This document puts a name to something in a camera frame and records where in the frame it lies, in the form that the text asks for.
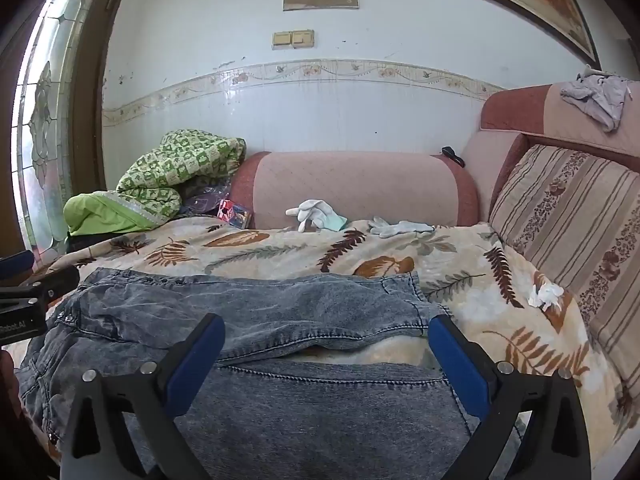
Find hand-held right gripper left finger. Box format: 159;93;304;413
60;312;227;480

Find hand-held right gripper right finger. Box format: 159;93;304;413
427;314;593;480

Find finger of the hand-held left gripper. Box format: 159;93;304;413
0;251;33;277
0;265;81;311

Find grey denim pants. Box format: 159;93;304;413
20;267;481;480

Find leaf print blanket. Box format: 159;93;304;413
10;215;640;480

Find crumpled white tissue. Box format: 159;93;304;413
527;281;565;310

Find flat white glove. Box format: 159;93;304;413
369;217;435;239

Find small colourful box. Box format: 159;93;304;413
217;199;253;230

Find stained glass door pane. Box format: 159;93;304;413
15;0;98;261

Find purple plastic bag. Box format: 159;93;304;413
182;182;232;218

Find green patterned quilt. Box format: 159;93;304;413
64;129;247;236

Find striped floral cushion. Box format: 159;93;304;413
487;144;640;401

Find white glove with teal cuff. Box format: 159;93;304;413
285;199;348;233

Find pink sofa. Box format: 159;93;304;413
230;80;640;361

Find grey cloth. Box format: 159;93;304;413
560;65;632;133

